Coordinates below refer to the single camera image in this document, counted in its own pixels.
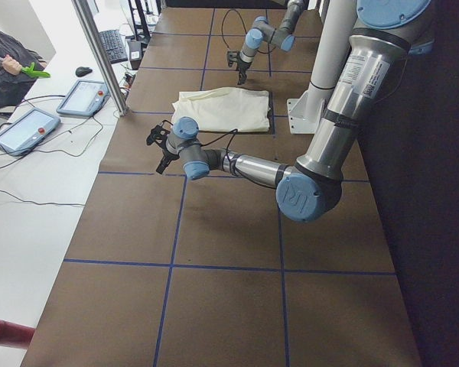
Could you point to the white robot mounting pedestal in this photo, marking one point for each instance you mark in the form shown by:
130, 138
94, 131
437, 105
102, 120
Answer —
304, 113

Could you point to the seated person in black jacket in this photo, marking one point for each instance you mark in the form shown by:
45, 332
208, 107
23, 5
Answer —
14, 85

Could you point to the green plastic tool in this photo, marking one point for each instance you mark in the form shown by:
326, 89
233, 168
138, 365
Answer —
33, 73

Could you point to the aluminium frame post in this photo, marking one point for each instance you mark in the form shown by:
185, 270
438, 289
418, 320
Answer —
92, 35

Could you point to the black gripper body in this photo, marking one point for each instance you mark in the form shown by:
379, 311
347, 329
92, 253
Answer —
168, 155
242, 66

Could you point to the teach pendant tablet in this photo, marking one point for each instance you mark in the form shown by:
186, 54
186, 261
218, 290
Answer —
27, 132
84, 99

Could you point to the small black box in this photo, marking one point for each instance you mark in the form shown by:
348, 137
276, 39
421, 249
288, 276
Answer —
134, 54

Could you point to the white long-sleeve printed shirt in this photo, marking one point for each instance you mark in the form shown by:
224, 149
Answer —
224, 109

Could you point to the near teach pendant tablet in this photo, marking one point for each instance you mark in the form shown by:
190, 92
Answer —
27, 132

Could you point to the black keyboard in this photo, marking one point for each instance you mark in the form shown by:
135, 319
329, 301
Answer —
113, 45

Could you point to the far teach pendant tablet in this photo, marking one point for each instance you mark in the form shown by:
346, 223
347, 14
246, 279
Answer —
84, 99

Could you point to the black computer mouse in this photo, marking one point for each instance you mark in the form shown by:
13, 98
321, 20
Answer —
82, 71

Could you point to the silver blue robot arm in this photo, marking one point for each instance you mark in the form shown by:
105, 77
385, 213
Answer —
261, 31
359, 43

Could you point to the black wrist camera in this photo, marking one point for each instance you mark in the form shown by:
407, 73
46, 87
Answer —
232, 57
159, 135

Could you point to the red cylinder tube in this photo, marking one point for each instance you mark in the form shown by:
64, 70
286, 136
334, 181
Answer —
15, 335

